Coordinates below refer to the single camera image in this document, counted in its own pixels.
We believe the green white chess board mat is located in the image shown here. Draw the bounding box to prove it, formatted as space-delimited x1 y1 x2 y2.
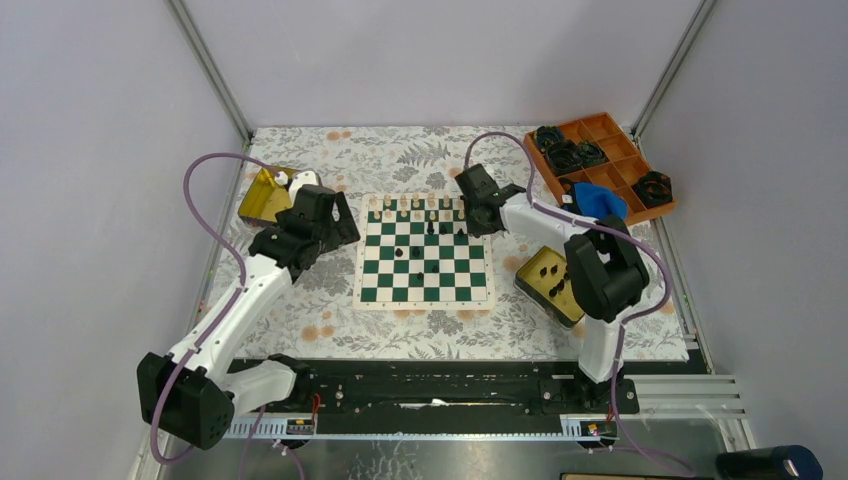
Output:
352 192 497 311

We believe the gold tin box right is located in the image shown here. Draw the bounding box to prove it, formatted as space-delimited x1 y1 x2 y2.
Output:
514 247 585 330

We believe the dark cylinder bottle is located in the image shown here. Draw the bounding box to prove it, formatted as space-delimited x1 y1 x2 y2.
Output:
716 445 824 480

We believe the orange compartment tray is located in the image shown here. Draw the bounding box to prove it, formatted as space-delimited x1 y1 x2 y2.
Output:
524 112 676 225

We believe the black hexagonal part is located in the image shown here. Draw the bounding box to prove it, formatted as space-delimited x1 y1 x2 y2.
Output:
632 171 673 209

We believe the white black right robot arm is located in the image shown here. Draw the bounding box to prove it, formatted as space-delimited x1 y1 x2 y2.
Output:
455 165 649 412

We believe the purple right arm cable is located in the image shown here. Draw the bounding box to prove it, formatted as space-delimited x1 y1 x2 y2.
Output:
463 131 697 478

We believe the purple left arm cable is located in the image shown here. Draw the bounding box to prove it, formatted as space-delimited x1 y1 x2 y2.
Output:
148 152 286 465

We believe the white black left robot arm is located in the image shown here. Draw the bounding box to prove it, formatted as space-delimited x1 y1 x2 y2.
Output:
136 185 360 450

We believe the gold tin lid left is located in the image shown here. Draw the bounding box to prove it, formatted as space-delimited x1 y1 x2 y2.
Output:
237 166 322 227

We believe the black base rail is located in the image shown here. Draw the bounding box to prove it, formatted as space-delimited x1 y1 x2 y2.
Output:
228 357 707 439

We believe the floral tablecloth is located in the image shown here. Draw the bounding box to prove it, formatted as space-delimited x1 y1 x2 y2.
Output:
201 125 692 363

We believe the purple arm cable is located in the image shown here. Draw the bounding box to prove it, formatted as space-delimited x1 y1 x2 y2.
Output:
148 152 286 465
463 131 697 478

